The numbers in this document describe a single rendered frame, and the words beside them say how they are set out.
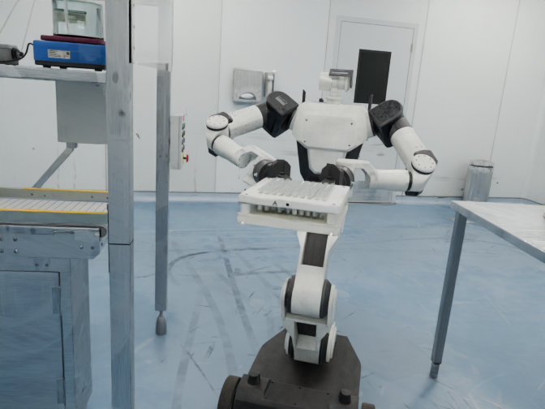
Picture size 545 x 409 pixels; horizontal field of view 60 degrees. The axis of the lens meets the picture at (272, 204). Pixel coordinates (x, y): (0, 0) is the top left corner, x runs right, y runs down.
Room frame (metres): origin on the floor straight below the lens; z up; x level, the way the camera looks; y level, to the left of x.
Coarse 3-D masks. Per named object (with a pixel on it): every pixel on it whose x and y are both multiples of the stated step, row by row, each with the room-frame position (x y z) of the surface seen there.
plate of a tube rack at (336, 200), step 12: (264, 180) 1.28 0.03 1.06; (252, 192) 1.12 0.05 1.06; (336, 192) 1.18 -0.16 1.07; (348, 192) 1.23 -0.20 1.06; (264, 204) 1.08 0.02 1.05; (276, 204) 1.07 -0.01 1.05; (288, 204) 1.06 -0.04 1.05; (300, 204) 1.06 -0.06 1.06; (312, 204) 1.05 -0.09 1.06; (324, 204) 1.04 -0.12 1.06; (336, 204) 1.05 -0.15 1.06
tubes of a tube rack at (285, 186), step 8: (272, 184) 1.18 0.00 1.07; (280, 184) 1.23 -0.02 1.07; (288, 184) 1.20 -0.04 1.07; (296, 184) 1.20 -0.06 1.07; (304, 184) 1.21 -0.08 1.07; (312, 184) 1.22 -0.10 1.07; (320, 184) 1.23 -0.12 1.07; (304, 192) 1.12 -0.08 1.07; (312, 192) 1.12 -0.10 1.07; (320, 192) 1.13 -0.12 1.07
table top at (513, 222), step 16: (464, 208) 1.94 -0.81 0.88; (480, 208) 1.95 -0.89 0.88; (496, 208) 1.97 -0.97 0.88; (512, 208) 1.99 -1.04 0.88; (528, 208) 2.01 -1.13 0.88; (544, 208) 2.04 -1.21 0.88; (480, 224) 1.79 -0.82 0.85; (496, 224) 1.69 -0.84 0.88; (512, 224) 1.71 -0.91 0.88; (528, 224) 1.73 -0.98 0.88; (544, 224) 1.74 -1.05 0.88; (512, 240) 1.57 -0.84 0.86; (528, 240) 1.51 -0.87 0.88; (544, 240) 1.52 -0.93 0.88; (544, 256) 1.39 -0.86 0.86
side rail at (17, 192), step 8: (0, 192) 1.54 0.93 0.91; (8, 192) 1.54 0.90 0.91; (16, 192) 1.55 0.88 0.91; (24, 192) 1.55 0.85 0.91; (32, 192) 1.55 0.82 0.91; (40, 192) 1.56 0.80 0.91; (48, 192) 1.56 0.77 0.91; (56, 192) 1.56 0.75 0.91; (64, 192) 1.57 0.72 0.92; (72, 192) 1.57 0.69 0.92; (80, 192) 1.57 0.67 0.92; (88, 192) 1.57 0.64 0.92; (96, 192) 1.58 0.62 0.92; (104, 192) 1.58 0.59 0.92; (96, 200) 1.58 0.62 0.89; (104, 200) 1.58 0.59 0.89
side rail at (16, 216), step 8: (0, 216) 1.28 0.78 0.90; (8, 216) 1.29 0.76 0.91; (16, 216) 1.29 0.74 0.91; (24, 216) 1.29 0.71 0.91; (32, 216) 1.30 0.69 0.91; (40, 216) 1.30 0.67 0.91; (48, 216) 1.30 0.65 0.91; (56, 216) 1.30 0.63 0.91; (64, 216) 1.31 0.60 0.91; (72, 216) 1.31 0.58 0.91; (80, 216) 1.31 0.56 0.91; (88, 216) 1.31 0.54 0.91; (96, 216) 1.32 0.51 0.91; (104, 216) 1.32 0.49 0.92; (104, 224) 1.32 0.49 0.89
